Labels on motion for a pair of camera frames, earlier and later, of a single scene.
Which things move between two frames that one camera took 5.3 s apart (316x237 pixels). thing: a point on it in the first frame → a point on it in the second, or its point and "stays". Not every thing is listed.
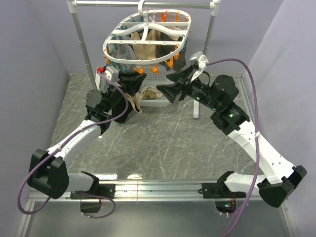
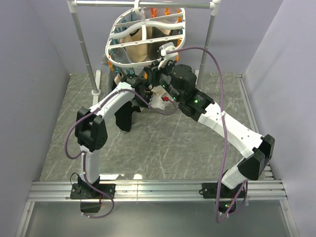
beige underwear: x=144 y=51 → x=139 y=53
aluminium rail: x=157 y=191 stays
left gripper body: x=113 y=94 → x=146 y=97
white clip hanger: x=148 y=37 stays
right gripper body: x=199 y=92 → x=163 y=77
